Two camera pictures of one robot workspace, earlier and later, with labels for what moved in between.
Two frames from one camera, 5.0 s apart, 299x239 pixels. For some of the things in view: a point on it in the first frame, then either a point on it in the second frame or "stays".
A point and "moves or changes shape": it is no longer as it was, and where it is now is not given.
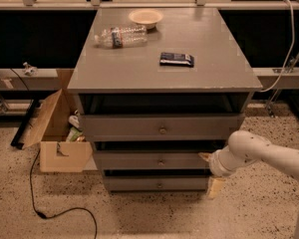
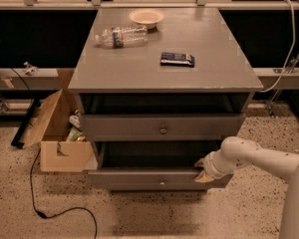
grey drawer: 151,159 moves or changes shape
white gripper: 216,164 -> 209,166
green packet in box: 73,134 stays
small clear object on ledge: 30,71 stays
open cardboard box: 57,155 stays
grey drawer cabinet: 157,92 stays
